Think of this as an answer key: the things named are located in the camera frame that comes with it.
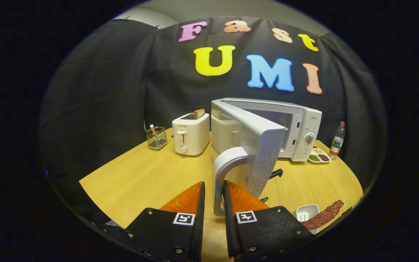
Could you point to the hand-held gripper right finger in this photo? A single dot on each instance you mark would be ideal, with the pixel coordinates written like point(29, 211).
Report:
point(227, 225)

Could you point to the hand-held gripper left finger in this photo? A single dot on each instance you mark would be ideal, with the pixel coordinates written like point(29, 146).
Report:
point(199, 225)

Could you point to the white toaster oven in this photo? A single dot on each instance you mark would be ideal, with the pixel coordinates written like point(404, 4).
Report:
point(260, 145)

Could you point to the brown meat strip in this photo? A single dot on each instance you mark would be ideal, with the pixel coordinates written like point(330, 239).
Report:
point(322, 217)

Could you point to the white pop-up toaster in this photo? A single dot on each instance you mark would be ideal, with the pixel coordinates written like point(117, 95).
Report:
point(191, 136)

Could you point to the small white tray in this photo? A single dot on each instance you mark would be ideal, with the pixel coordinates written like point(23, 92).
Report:
point(307, 211)

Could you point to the toast slice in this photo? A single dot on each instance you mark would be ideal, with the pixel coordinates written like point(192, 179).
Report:
point(199, 113)

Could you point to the divided white dish of beans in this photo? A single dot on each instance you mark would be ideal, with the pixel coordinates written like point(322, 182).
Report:
point(318, 157)

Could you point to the clear bottle with red cap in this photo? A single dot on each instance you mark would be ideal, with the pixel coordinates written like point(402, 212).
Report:
point(337, 143)

